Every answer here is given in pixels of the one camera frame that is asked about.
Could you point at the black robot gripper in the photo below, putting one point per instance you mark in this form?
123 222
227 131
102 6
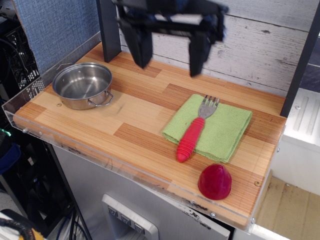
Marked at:
200 20

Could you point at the red pepper toy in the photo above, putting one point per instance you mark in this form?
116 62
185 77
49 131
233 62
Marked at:
215 182

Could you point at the stainless steel pot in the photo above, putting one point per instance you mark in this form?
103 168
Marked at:
83 86

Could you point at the green folded cloth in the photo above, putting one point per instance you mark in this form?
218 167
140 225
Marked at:
221 133

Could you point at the stainless steel cabinet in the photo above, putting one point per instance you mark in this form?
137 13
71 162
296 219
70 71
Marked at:
115 207

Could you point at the white metal side unit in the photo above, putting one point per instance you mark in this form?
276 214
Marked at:
296 160

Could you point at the clear acrylic table guard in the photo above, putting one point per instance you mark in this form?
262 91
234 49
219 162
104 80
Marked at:
127 134

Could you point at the yellow black object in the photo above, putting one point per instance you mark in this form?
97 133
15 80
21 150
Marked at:
24 232

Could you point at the dark grey left post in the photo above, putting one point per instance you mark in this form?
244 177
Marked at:
109 29

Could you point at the dark grey post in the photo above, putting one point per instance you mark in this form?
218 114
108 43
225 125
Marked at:
302 63
109 29

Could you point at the red handled metal fork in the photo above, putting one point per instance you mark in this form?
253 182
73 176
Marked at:
188 142

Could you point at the dark grey right post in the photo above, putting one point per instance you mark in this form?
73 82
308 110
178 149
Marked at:
302 63

